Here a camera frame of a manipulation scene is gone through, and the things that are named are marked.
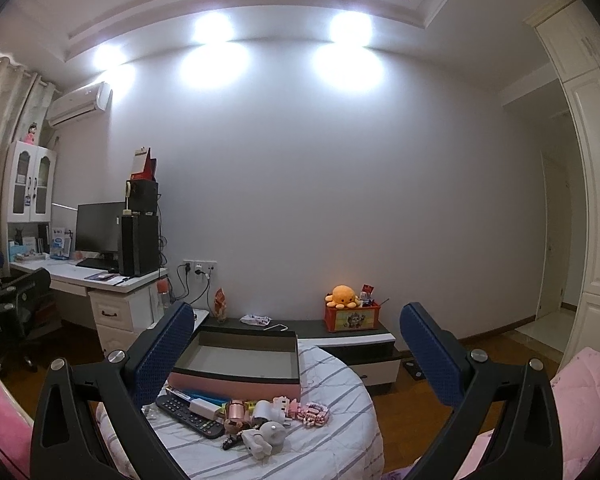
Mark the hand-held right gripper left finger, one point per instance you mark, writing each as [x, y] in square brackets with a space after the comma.
[165, 355]

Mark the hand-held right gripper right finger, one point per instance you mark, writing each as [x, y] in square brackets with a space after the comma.
[430, 355]

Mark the small dark blue tube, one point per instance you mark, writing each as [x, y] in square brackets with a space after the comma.
[177, 394]

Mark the black remote control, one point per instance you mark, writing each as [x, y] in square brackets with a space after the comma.
[180, 410]

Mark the pink storage box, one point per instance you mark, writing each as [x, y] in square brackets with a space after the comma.
[240, 387]

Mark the rose gold cylinder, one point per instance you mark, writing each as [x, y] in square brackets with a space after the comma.
[235, 417]

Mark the white plastic gadget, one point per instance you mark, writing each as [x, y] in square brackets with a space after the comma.
[252, 445]

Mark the pink block toy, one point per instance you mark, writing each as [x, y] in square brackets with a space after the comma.
[312, 412]

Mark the black bathroom scale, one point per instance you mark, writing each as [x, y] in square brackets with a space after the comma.
[412, 367]

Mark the teal tissue box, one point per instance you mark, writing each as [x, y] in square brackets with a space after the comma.
[17, 250]

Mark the black office chair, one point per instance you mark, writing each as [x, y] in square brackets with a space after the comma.
[15, 357]

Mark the small white nightstand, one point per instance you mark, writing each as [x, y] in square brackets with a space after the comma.
[197, 316]

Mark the blue white packet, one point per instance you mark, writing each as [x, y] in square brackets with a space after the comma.
[60, 245]

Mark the black white low cabinet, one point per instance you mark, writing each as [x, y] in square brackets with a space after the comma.
[375, 370]

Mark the clear bottle red cap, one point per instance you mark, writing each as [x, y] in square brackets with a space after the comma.
[163, 294]

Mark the white desk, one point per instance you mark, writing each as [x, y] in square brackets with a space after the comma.
[115, 310]

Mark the dark notebook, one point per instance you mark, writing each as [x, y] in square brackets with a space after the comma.
[100, 276]

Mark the black keyboard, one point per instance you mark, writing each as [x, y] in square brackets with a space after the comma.
[97, 263]

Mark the red gold ornament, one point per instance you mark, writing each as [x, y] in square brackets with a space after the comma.
[220, 304]

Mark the red printed storage box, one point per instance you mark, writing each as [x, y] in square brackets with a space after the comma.
[352, 320]

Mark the red card packet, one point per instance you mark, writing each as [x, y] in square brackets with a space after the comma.
[366, 292]

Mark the white desk lamp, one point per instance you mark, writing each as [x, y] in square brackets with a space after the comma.
[65, 205]

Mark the black monitor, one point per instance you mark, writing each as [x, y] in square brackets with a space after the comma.
[97, 227]

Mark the printed pouch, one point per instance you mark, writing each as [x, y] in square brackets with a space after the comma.
[255, 319]

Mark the pink bed sheet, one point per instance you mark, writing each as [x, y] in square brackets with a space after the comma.
[5, 435]

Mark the orange octopus plush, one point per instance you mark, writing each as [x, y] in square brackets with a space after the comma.
[344, 296]

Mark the white hutch cabinet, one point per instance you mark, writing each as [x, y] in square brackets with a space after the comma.
[30, 160]

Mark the black computer tower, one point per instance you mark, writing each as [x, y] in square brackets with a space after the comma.
[137, 245]

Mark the beige curtain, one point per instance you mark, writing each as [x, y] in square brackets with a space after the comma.
[0, 135]

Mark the pink doll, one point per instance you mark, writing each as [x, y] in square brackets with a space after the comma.
[30, 132]

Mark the striped white tablecloth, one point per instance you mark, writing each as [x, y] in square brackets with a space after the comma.
[330, 460]

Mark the black speaker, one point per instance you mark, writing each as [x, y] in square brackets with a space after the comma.
[142, 196]

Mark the red desk calendar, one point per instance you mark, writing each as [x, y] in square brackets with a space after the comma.
[141, 165]

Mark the white door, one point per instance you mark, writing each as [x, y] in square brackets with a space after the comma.
[550, 240]

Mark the pink quilt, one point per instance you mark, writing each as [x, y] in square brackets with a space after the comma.
[590, 410]

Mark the white air conditioner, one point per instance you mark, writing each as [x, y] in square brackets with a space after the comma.
[77, 102]

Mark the white wardrobe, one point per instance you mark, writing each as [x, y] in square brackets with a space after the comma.
[595, 210]

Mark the ceiling spotlight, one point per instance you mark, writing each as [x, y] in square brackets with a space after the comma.
[350, 25]
[105, 55]
[210, 27]

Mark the white wall socket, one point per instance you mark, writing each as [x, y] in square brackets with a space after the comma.
[200, 265]

